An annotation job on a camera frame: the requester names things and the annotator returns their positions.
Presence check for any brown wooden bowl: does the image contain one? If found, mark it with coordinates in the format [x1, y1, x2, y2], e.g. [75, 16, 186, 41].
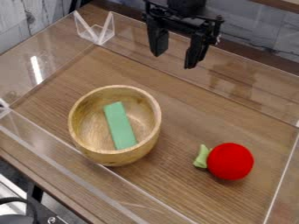
[68, 85, 162, 166]

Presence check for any red plush ball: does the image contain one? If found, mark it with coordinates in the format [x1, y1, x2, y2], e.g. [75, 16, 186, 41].
[207, 143, 255, 180]

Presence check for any green rectangular block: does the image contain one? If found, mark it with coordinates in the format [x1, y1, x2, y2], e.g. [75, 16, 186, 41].
[104, 101, 136, 150]

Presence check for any green plush leaf piece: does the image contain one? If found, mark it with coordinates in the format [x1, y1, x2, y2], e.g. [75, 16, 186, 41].
[192, 144, 211, 169]

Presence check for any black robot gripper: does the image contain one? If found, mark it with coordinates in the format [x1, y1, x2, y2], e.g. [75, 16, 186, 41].
[143, 0, 224, 69]

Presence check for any black table leg bracket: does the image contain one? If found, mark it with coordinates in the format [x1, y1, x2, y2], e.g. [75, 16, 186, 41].
[0, 182, 71, 224]

